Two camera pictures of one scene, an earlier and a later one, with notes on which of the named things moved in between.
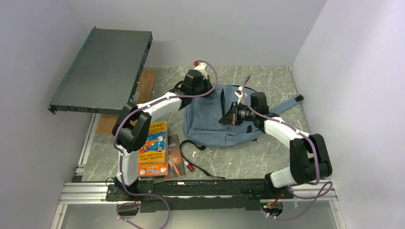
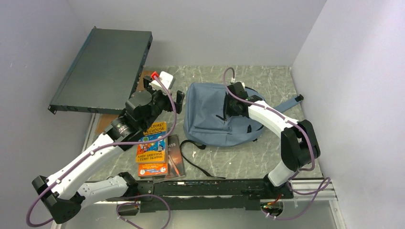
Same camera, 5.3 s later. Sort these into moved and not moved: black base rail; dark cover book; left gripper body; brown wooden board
Moved: left gripper body
Not moved: dark cover book; brown wooden board; black base rail
